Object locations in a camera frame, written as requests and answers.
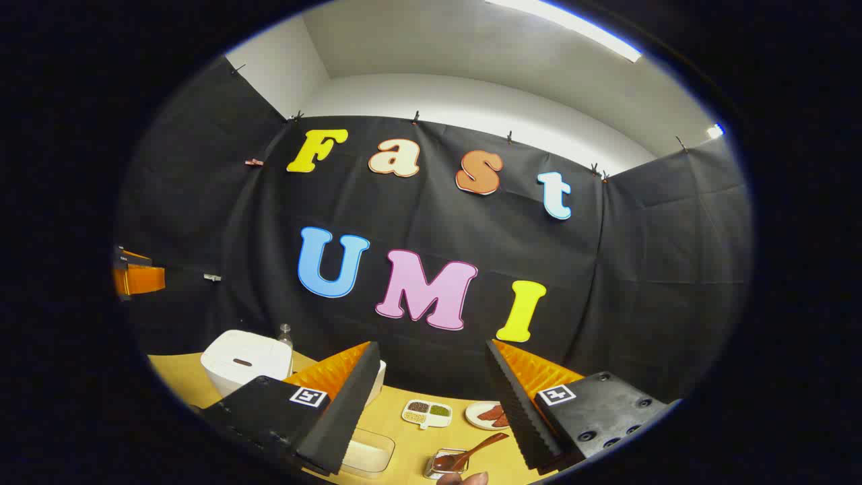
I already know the white round plate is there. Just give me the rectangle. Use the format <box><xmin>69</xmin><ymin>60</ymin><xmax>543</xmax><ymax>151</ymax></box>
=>
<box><xmin>465</xmin><ymin>401</ymin><xmax>510</xmax><ymax>431</ymax></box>

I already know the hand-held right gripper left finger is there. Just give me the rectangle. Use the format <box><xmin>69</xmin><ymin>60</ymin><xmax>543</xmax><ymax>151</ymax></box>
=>
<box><xmin>192</xmin><ymin>341</ymin><xmax>382</xmax><ymax>478</ymax></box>

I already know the white toaster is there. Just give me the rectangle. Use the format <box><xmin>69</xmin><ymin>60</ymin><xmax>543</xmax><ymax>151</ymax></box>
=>
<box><xmin>367</xmin><ymin>359</ymin><xmax>388</xmax><ymax>407</ymax></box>

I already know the metal wire chopstick holder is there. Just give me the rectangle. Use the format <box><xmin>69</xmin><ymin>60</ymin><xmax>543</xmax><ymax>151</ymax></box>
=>
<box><xmin>423</xmin><ymin>448</ymin><xmax>470</xmax><ymax>480</ymax></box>

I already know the clear box of rice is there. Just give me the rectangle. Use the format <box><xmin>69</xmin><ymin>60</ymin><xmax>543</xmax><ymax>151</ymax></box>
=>
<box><xmin>340</xmin><ymin>428</ymin><xmax>396</xmax><ymax>479</ymax></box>

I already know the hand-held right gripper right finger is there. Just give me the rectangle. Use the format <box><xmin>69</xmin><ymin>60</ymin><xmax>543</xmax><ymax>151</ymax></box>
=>
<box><xmin>485</xmin><ymin>339</ymin><xmax>682</xmax><ymax>472</ymax></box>

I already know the long ceiling light strip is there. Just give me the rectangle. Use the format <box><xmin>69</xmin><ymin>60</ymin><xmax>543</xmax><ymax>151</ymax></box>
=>
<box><xmin>485</xmin><ymin>0</ymin><xmax>644</xmax><ymax>63</ymax></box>

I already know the brown wooden spoon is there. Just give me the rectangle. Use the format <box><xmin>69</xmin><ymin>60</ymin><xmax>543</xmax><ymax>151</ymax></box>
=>
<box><xmin>431</xmin><ymin>432</ymin><xmax>510</xmax><ymax>474</ymax></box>

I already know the white rice cooker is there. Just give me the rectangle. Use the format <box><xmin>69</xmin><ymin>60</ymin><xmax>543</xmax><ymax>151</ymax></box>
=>
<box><xmin>201</xmin><ymin>329</ymin><xmax>294</xmax><ymax>398</ymax></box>

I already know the white divided dish of beans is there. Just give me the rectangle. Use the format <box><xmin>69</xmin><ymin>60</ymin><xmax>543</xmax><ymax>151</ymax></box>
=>
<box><xmin>401</xmin><ymin>399</ymin><xmax>453</xmax><ymax>430</ymax></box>

